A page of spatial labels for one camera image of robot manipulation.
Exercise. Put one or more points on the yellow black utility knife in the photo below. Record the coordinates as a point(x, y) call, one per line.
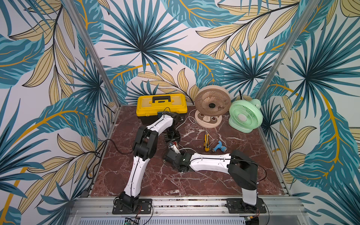
point(206, 143)

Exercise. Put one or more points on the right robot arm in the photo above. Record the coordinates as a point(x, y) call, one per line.
point(236, 164)

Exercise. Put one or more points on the aluminium front rail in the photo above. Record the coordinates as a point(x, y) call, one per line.
point(191, 210)

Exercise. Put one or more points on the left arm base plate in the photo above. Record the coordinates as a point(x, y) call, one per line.
point(142, 206)

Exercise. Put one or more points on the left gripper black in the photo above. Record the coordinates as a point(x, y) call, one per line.
point(176, 138)

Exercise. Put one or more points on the left aluminium corner post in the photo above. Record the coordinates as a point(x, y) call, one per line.
point(76, 18)

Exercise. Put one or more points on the right aluminium corner post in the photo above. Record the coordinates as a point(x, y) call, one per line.
point(309, 9)

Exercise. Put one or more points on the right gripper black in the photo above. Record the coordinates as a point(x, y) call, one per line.
point(170, 155)

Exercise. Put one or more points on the beige power strip red sockets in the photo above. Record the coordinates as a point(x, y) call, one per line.
point(174, 146)

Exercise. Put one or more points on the blue glue gun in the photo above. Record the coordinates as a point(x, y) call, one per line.
point(219, 147)

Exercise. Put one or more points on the yellow black toolbox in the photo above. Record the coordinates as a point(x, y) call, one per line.
point(150, 108)

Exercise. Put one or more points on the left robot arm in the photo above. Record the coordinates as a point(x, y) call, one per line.
point(145, 147)

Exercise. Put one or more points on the green desk fan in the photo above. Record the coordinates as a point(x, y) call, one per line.
point(245, 116)

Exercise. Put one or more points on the beige desk fan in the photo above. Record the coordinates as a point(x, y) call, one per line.
point(211, 103)

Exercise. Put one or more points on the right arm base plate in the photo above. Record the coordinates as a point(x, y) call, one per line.
point(237, 206)

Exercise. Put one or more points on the aluminium corner post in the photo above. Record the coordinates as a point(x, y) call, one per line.
point(309, 9)
point(76, 18)

